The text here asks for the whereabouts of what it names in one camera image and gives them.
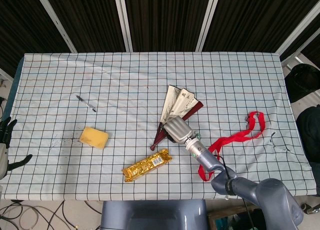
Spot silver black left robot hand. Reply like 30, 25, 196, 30
0, 116, 33, 180

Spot white partition post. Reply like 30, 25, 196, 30
33, 0, 77, 53
194, 0, 222, 52
113, 0, 133, 52
276, 0, 320, 56

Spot gold foil snack pack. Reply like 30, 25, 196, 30
121, 148, 173, 183

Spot black floor cable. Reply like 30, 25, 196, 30
0, 200, 66, 230

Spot black caster wheel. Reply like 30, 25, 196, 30
301, 202, 320, 216

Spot black bag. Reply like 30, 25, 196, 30
296, 106, 320, 163
284, 63, 320, 103

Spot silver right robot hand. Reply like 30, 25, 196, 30
162, 115, 195, 144

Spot red ribbon lanyard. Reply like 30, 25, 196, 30
198, 111, 266, 183

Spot blue-grey robot torso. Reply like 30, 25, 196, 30
100, 199, 210, 230

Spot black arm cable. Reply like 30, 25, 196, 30
214, 153, 254, 230

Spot black pen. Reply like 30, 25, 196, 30
76, 95, 97, 113

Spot white checked tablecloth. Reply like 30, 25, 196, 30
0, 52, 316, 202

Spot paper folding fan red ribs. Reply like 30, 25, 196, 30
149, 84, 205, 151

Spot yellow sponge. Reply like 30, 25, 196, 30
79, 126, 110, 150

